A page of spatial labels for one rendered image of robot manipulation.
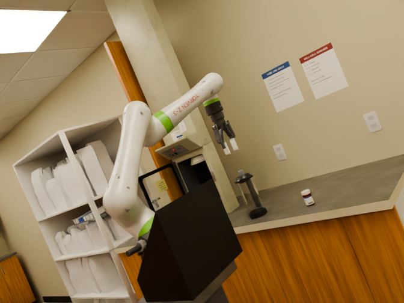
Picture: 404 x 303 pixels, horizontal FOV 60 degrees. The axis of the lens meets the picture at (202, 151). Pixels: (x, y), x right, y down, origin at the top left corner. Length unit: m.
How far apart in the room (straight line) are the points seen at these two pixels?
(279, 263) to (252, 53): 1.35
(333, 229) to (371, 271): 0.23
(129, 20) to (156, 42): 0.28
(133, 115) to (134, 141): 0.12
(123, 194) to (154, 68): 1.27
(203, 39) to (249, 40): 0.38
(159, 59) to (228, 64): 0.50
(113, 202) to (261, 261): 0.98
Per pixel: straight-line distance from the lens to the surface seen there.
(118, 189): 1.35
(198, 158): 2.37
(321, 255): 1.82
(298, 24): 2.33
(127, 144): 1.45
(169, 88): 2.36
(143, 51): 2.49
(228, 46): 2.57
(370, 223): 1.67
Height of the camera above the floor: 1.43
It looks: 1 degrees down
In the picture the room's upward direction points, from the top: 23 degrees counter-clockwise
